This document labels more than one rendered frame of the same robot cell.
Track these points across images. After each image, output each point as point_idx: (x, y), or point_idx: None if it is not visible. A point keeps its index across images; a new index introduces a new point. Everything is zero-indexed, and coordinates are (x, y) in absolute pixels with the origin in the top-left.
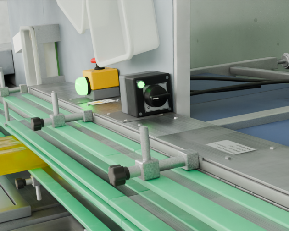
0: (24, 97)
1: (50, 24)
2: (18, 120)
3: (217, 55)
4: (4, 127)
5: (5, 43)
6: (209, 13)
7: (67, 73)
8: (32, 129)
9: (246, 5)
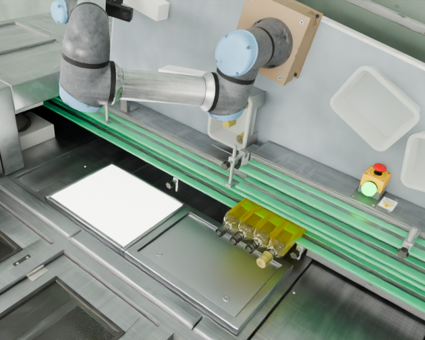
0: (260, 169)
1: (258, 91)
2: (220, 172)
3: None
4: (224, 186)
5: (44, 20)
6: None
7: (266, 132)
8: (286, 204)
9: None
